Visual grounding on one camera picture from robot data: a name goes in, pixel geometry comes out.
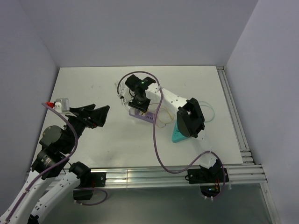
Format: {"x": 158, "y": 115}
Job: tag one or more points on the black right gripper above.
{"x": 144, "y": 108}

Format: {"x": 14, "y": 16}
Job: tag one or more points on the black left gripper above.
{"x": 99, "y": 115}

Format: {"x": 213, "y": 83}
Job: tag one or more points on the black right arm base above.
{"x": 212, "y": 177}

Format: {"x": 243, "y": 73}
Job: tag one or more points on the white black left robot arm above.
{"x": 34, "y": 202}

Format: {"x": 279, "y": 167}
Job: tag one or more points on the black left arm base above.
{"x": 84, "y": 191}

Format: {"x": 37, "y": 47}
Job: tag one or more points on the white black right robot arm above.
{"x": 189, "y": 115}

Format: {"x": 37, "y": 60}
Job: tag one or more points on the purple power strip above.
{"x": 148, "y": 116}

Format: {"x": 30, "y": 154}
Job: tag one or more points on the teal triangular power strip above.
{"x": 177, "y": 136}

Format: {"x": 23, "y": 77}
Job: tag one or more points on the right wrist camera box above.
{"x": 124, "y": 95}

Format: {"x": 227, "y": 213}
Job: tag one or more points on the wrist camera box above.
{"x": 124, "y": 95}
{"x": 61, "y": 105}

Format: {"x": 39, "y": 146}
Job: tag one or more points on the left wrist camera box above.
{"x": 61, "y": 105}

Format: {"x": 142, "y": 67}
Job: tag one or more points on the aluminium right rail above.
{"x": 240, "y": 134}

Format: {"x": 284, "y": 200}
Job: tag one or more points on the aluminium rail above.
{"x": 156, "y": 177}
{"x": 240, "y": 134}

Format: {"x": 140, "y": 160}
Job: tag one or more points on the aluminium front rail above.
{"x": 156, "y": 177}

